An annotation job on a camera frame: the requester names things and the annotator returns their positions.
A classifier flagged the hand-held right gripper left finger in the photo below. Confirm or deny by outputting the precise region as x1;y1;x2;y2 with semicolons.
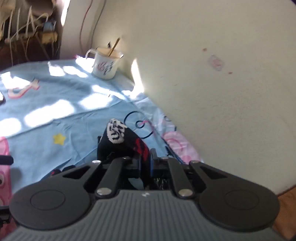
50;157;142;197

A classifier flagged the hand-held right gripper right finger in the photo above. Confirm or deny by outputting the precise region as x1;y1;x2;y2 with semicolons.
151;149;234;198

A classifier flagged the blue printed bed sheet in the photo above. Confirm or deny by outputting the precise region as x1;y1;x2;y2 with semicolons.
0;55;204;241

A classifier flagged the dark patterned knitted sweater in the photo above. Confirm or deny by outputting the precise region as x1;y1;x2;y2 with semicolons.
97;118;172;191

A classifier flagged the wooden stick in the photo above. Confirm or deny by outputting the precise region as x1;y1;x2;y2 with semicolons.
107;37;121;57

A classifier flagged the yellow box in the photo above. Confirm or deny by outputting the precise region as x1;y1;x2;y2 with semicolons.
41;31;58;44

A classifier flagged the pink wall sticker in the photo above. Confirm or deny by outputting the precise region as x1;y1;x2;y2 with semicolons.
208;55;225;71

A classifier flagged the brown perforated mat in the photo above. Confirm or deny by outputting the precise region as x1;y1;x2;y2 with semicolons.
270;185;296;241

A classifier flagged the white printed mug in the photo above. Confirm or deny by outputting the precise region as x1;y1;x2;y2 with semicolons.
85;47;124;80

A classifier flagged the red cable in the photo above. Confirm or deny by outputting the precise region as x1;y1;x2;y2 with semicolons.
78;0;93;55

